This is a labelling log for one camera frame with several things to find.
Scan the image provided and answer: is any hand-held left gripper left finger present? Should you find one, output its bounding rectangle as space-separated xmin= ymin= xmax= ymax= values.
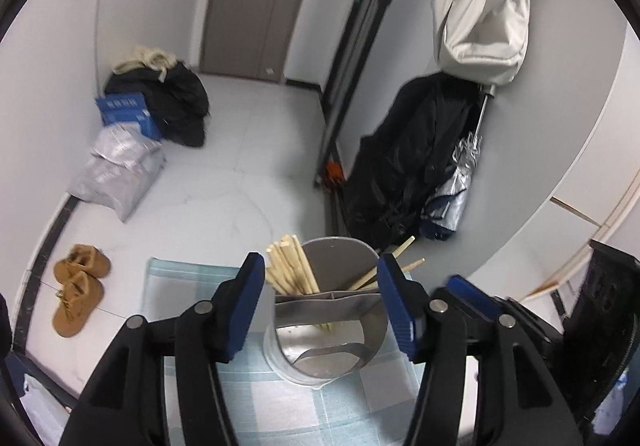
xmin=57 ymin=252 xmax=266 ymax=446

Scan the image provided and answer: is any person's dark clothing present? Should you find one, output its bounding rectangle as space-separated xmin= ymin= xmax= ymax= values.
xmin=0 ymin=293 xmax=13 ymax=357

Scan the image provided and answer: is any dark blue bag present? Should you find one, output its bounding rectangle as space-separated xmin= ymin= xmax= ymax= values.
xmin=5 ymin=353 xmax=31 ymax=387

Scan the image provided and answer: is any white plastic bag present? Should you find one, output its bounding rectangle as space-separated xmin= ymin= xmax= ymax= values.
xmin=20 ymin=373 xmax=71 ymax=446

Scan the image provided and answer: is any tan suede shoe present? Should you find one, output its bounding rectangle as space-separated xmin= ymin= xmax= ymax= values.
xmin=52 ymin=271 xmax=105 ymax=338
xmin=53 ymin=244 xmax=112 ymax=284

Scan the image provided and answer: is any blue cardboard box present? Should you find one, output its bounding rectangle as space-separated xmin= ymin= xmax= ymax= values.
xmin=95 ymin=93 xmax=163 ymax=141

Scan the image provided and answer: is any small orange object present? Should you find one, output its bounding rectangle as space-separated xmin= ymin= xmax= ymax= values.
xmin=322 ymin=161 xmax=346 ymax=187

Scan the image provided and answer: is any silver folded umbrella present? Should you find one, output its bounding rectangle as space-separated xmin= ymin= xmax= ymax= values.
xmin=420 ymin=84 xmax=498 ymax=241

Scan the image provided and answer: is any bundle of wooden chopsticks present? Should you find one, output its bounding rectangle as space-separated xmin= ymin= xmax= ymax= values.
xmin=265 ymin=235 xmax=332 ymax=332

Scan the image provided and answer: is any black clothes pile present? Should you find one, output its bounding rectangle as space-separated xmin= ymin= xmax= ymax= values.
xmin=104 ymin=59 xmax=210 ymax=148

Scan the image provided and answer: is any grey plastic parcel bag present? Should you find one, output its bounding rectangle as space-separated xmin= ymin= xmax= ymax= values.
xmin=91 ymin=123 xmax=163 ymax=167
xmin=66 ymin=146 xmax=166 ymax=223

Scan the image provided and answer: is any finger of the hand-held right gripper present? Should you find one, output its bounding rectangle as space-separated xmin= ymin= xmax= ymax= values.
xmin=447 ymin=275 xmax=566 ymax=367

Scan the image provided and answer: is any grey-brown door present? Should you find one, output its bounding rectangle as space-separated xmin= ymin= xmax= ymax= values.
xmin=200 ymin=0 xmax=313 ymax=77

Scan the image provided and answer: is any teal plaid tablecloth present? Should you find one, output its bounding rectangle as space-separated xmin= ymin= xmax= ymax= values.
xmin=140 ymin=257 xmax=426 ymax=446

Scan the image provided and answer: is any white wooden-edged cabinet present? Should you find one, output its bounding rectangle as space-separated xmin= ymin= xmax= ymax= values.
xmin=520 ymin=176 xmax=640 ymax=307

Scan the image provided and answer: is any white hanging bag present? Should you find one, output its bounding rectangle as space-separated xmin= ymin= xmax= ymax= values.
xmin=431 ymin=0 xmax=546 ymax=86

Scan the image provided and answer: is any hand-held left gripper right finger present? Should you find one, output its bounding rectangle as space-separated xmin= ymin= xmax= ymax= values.
xmin=377 ymin=253 xmax=583 ymax=446

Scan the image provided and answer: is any black door frame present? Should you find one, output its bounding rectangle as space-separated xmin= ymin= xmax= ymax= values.
xmin=314 ymin=0 xmax=421 ymax=237

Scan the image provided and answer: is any black jacket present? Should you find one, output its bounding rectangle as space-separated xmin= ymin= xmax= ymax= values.
xmin=342 ymin=72 xmax=488 ymax=247

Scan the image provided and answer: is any beige garment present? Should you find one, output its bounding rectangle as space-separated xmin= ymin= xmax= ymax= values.
xmin=112 ymin=45 xmax=178 ymax=82

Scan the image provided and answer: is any white plastic utensil holder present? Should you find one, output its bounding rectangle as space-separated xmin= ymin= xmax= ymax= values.
xmin=263 ymin=236 xmax=390 ymax=384

